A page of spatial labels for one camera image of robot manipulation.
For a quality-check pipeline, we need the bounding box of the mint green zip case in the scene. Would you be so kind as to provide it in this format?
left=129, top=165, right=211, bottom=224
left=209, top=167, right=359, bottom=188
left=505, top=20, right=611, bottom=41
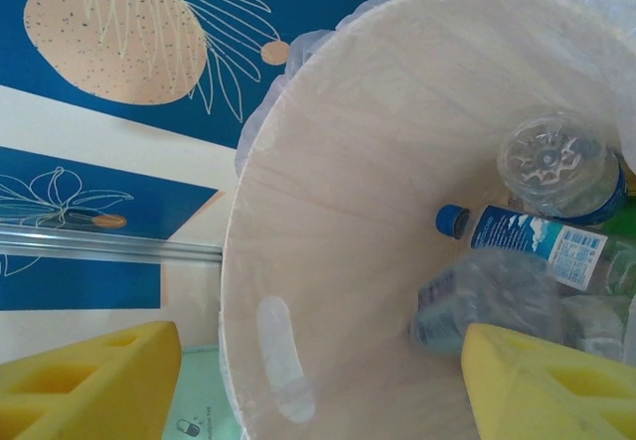
left=161, top=345, right=247, bottom=440

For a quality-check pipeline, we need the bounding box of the water bottle round logo label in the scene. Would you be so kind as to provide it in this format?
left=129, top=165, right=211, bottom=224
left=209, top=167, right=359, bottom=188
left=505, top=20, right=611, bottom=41
left=496, top=104, right=628, bottom=225

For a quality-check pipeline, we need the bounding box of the translucent pink bin liner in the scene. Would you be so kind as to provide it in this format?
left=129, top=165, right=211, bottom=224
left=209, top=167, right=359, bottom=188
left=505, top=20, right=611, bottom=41
left=233, top=0, right=636, bottom=178

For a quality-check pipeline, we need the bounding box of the aluminium frame post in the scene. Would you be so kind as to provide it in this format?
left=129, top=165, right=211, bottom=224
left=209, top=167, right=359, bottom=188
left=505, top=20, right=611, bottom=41
left=0, top=229, right=224, bottom=263

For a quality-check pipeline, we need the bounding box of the white plastic waste bin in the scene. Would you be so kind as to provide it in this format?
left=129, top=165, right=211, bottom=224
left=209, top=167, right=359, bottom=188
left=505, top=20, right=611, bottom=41
left=217, top=0, right=636, bottom=440

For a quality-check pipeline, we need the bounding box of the green plastic bottle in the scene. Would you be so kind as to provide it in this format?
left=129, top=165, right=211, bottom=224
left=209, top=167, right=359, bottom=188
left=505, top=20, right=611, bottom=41
left=600, top=228, right=636, bottom=300

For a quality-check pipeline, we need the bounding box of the water bottle blue mountain label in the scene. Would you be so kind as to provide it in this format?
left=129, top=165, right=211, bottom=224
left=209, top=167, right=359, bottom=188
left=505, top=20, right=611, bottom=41
left=435, top=204, right=610, bottom=292

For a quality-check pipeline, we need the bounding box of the water bottle white cap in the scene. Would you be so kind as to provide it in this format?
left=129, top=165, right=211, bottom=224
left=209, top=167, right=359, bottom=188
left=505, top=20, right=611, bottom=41
left=409, top=250, right=567, bottom=357

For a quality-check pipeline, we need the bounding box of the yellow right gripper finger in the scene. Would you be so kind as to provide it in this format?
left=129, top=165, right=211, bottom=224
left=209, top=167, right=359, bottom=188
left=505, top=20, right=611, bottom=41
left=460, top=323, right=636, bottom=440

